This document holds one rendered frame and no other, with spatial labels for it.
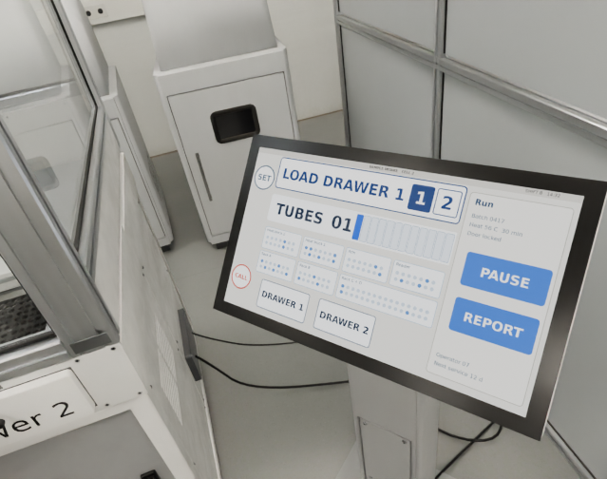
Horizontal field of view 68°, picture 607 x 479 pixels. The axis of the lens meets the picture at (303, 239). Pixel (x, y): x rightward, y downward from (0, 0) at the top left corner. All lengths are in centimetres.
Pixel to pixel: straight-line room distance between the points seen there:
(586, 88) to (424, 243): 67
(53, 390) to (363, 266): 56
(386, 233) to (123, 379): 55
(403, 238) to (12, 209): 53
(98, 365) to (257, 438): 99
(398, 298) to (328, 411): 118
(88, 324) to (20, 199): 23
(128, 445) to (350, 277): 63
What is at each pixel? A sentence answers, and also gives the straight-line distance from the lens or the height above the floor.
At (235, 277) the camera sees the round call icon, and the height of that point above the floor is 101.
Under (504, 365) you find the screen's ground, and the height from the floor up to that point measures 102.
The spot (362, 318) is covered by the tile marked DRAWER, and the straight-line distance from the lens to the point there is 66.
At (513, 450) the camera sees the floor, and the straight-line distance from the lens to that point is 175.
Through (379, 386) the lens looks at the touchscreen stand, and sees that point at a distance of 90.
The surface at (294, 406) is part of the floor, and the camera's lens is 181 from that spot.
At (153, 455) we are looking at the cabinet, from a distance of 113.
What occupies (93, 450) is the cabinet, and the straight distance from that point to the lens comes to 109.
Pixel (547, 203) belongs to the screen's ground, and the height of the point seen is 117.
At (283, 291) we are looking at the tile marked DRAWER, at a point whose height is 102.
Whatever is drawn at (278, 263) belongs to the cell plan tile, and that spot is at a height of 105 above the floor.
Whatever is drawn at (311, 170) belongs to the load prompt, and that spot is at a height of 116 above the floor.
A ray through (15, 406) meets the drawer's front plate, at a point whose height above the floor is 90.
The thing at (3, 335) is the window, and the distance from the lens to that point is 87.
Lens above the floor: 149
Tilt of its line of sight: 36 degrees down
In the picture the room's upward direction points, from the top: 10 degrees counter-clockwise
